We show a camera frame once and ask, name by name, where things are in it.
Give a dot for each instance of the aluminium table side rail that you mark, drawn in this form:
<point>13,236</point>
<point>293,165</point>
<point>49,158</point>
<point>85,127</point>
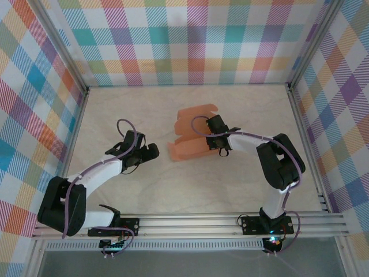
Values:
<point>299,121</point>
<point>77,121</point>

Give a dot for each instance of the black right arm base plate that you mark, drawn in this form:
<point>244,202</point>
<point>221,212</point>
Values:
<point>250,225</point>

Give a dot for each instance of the aluminium frame post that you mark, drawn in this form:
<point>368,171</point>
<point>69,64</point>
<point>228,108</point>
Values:
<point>314,43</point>
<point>62,49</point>

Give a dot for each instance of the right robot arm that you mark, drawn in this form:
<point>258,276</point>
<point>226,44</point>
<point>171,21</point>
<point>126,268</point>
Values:
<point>250,144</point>

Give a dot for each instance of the aluminium mounting rail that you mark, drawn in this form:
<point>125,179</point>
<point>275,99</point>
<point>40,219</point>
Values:
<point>187,225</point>

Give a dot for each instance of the orange paper box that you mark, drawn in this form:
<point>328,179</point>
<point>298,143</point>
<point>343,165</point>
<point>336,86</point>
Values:
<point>187,150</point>

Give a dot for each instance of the grey metal panel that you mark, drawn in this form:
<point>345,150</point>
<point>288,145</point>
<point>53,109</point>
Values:
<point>187,264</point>

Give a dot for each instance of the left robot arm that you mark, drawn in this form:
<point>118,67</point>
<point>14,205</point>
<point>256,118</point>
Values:
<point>98,176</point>

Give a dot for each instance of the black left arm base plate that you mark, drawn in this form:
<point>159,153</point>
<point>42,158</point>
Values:
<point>131,225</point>

